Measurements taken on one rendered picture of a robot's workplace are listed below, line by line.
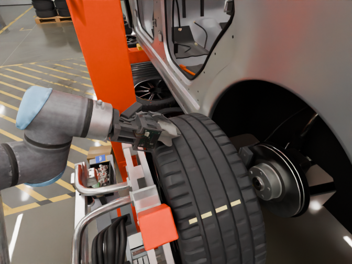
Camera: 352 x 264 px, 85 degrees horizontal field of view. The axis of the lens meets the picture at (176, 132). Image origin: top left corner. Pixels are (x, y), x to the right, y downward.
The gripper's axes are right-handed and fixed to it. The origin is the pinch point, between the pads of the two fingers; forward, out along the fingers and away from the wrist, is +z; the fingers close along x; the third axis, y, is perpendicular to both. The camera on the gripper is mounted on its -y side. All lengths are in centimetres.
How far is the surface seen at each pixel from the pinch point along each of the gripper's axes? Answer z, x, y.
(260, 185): 46.1, -12.9, 7.8
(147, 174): -6.3, -11.9, 6.6
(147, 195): -7.4, -13.1, 13.0
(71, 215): -9, -135, -67
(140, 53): 46, -18, -231
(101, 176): -2, -68, -47
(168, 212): -6.2, -8.7, 21.2
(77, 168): -21.6, -30.7, -13.7
